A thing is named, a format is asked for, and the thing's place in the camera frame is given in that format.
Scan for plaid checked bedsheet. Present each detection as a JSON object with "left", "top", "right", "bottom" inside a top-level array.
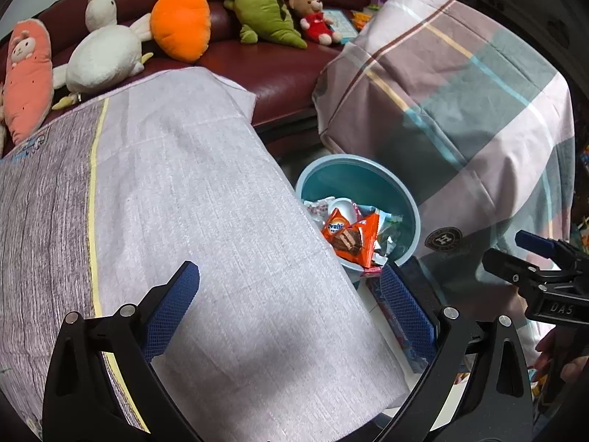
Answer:
[{"left": 313, "top": 0, "right": 575, "bottom": 362}]

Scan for orange carrot plush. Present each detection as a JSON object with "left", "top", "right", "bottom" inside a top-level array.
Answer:
[{"left": 150, "top": 0, "right": 212, "bottom": 64}]

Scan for pink carrot plush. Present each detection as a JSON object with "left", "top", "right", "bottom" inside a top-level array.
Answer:
[{"left": 3, "top": 19, "right": 54, "bottom": 146}]

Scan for person's right hand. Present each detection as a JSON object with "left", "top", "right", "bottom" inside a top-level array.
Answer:
[{"left": 532, "top": 326, "right": 588, "bottom": 384}]

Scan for orange chocolate wafer wrapper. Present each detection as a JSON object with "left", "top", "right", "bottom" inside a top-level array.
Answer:
[{"left": 321, "top": 208, "right": 380, "bottom": 269}]

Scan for olive green dinosaur plush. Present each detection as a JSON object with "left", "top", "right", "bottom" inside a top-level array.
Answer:
[{"left": 223, "top": 0, "right": 307, "bottom": 49}]

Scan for brown teddy bear red shirt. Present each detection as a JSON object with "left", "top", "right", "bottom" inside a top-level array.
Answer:
[{"left": 289, "top": 0, "right": 342, "bottom": 46}]

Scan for clear green printed plastic bag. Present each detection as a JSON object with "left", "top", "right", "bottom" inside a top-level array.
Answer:
[{"left": 371, "top": 211, "right": 403, "bottom": 266}]

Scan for blue trash bin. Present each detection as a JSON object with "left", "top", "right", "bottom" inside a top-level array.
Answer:
[{"left": 296, "top": 154, "right": 421, "bottom": 266}]

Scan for green white jelly cup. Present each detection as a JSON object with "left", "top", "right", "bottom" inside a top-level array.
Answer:
[{"left": 328, "top": 197, "right": 359, "bottom": 227}]

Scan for grey purple tablecloth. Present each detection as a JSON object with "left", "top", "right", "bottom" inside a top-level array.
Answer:
[{"left": 1, "top": 68, "right": 408, "bottom": 441}]

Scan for white goose plush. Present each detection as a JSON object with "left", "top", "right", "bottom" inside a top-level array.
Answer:
[{"left": 52, "top": 0, "right": 154, "bottom": 111}]

